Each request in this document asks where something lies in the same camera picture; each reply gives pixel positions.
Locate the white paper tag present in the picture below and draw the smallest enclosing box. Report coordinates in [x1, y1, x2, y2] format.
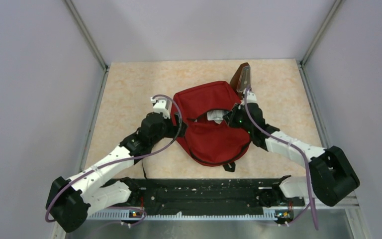
[206, 110, 228, 124]

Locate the red backpack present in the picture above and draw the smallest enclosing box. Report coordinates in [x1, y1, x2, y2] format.
[171, 81, 251, 172]

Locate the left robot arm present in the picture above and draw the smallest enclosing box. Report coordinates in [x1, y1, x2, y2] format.
[45, 112, 185, 233]

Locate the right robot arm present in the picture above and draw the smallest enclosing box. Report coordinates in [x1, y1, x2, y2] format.
[223, 103, 360, 207]

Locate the brown wooden metronome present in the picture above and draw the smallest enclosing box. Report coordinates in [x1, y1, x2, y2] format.
[229, 62, 251, 96]

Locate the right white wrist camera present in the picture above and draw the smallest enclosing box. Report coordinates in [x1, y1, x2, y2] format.
[241, 90, 257, 106]

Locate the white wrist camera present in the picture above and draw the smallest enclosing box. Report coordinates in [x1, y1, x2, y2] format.
[241, 90, 257, 106]
[150, 97, 172, 119]

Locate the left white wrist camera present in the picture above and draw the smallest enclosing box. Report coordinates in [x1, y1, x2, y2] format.
[150, 97, 172, 119]

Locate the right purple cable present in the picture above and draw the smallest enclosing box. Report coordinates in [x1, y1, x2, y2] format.
[243, 86, 319, 232]

